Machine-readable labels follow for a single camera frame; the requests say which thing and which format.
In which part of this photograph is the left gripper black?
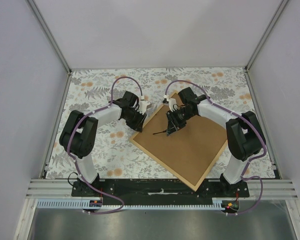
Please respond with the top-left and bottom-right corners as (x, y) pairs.
(123, 108), (147, 133)

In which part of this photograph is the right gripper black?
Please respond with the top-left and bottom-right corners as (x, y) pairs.
(165, 107), (196, 137)

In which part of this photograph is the red black screwdriver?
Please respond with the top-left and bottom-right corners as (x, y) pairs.
(153, 130), (167, 135)

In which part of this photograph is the wooden picture frame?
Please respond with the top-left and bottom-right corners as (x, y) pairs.
(130, 104), (228, 191)

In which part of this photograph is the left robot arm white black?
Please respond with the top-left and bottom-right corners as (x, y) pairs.
(59, 91), (151, 197)

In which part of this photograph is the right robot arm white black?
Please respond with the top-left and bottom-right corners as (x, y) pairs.
(163, 87), (267, 197)

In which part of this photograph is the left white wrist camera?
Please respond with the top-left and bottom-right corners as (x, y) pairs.
(138, 95), (152, 114)

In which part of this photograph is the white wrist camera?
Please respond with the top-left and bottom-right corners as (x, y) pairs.
(138, 95), (152, 114)
(162, 94), (178, 112)

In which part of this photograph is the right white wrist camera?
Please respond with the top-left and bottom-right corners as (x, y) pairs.
(162, 94), (178, 112)

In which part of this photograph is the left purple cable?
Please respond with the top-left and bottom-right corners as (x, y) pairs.
(66, 75), (144, 216)

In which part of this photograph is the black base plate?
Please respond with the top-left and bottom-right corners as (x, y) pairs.
(71, 179), (250, 207)

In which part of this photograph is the black thin base cable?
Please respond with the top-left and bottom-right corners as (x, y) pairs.
(67, 172), (81, 187)

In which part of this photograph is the white slotted cable duct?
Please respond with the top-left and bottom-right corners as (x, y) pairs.
(37, 195), (226, 211)

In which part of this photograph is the left aluminium corner post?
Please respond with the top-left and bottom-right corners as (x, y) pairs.
(26, 0), (73, 74)

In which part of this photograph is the aluminium corner post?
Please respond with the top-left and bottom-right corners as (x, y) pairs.
(244, 0), (291, 71)
(26, 0), (73, 74)

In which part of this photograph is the right aluminium corner post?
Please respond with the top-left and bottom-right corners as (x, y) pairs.
(244, 0), (291, 71)

